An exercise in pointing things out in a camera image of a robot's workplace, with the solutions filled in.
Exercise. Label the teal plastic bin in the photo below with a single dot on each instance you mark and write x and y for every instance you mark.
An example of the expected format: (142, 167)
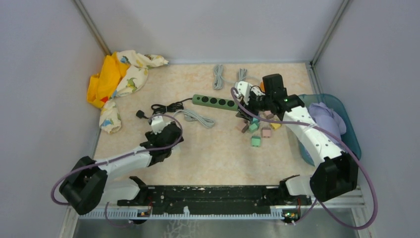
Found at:
(349, 138)

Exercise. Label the black plug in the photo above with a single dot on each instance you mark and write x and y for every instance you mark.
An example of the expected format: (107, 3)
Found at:
(141, 115)

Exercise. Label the green plug adapter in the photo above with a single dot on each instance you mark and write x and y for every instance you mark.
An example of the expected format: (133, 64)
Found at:
(255, 141)
(253, 127)

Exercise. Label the yellow dinosaur cloth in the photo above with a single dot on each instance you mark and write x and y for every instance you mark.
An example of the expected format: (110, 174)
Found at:
(123, 73)

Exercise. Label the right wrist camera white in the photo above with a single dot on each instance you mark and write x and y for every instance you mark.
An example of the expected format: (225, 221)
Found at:
(242, 91)

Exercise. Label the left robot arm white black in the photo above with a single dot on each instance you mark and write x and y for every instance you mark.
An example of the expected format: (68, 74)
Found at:
(94, 182)

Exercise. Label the green long power strip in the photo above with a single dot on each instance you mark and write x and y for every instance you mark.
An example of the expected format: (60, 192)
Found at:
(214, 102)

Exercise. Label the grey coiled cable small strip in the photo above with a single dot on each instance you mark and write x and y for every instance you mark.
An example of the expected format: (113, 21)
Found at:
(192, 116)

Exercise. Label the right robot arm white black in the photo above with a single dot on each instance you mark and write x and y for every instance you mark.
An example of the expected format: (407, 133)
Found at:
(336, 171)

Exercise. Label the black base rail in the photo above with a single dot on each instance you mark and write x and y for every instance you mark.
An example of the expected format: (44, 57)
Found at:
(213, 200)

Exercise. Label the yellow plug adapter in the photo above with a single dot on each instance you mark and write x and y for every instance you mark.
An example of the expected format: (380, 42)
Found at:
(275, 126)

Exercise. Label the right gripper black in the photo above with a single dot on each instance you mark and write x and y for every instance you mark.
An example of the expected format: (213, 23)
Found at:
(248, 107)

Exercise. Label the purple cloth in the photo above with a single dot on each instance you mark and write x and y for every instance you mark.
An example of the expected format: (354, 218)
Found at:
(327, 119)

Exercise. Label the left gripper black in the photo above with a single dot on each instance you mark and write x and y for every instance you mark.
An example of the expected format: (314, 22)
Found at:
(151, 136)

